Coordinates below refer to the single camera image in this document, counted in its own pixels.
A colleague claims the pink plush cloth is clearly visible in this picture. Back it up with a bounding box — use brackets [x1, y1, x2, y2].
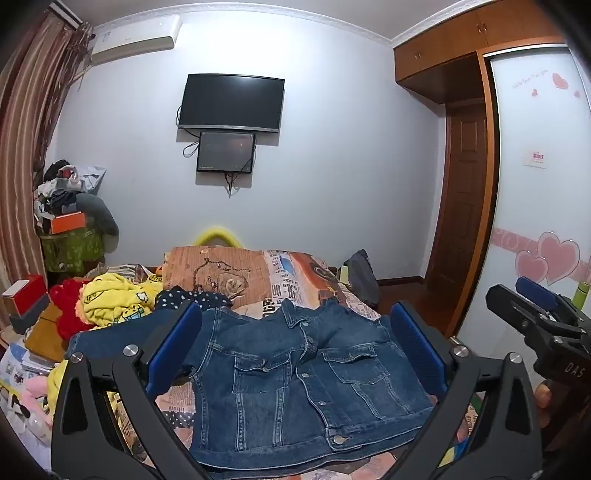
[13, 377, 52, 404]

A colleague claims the pile of mixed clothes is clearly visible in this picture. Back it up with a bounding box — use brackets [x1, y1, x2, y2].
[32, 159, 107, 232]

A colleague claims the blue denim jacket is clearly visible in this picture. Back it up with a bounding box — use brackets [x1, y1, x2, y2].
[67, 298, 437, 476]

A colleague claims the navy polka dot garment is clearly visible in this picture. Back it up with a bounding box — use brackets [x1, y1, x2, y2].
[154, 286, 234, 319]

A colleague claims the black wall television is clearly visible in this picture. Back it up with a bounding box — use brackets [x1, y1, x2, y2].
[178, 73, 286, 134]

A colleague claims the brown striped curtain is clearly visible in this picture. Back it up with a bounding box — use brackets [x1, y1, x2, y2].
[0, 9, 95, 287]

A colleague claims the wooden overhead cabinet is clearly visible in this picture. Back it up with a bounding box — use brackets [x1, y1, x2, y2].
[393, 0, 571, 104]

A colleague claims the small black wall monitor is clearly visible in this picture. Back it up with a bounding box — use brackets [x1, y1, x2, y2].
[196, 131, 257, 174]

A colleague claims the yellow foam ring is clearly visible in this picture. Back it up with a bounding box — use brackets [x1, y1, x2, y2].
[193, 225, 242, 250]

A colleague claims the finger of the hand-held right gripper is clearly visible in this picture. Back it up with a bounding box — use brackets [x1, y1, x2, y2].
[485, 284, 585, 352]
[515, 275, 591, 329]

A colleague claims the person's right hand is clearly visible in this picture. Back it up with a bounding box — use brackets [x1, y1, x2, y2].
[534, 382, 553, 432]

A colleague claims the brown cloth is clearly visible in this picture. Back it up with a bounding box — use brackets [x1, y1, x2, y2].
[24, 305, 68, 363]

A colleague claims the orange bear-print blanket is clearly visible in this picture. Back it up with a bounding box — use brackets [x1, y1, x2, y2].
[163, 246, 273, 312]

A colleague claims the dark grey clothing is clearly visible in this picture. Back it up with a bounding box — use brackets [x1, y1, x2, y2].
[342, 249, 382, 312]

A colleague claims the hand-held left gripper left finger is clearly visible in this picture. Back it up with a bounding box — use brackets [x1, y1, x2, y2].
[50, 300, 218, 480]

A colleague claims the red and grey box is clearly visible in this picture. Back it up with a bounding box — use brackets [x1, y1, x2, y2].
[0, 274, 51, 333]

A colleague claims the yellow cartoon garment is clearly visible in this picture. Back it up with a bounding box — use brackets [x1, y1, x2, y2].
[46, 272, 164, 457]

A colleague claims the red plush cloth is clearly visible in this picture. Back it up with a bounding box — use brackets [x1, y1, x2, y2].
[48, 278, 93, 330]

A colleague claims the orange box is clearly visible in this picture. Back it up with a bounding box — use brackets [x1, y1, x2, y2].
[50, 211, 88, 235]

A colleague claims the white air conditioner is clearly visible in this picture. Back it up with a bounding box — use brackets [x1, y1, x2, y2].
[90, 15, 181, 65]

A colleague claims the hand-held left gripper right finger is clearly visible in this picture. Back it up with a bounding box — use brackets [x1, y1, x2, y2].
[390, 301, 548, 480]

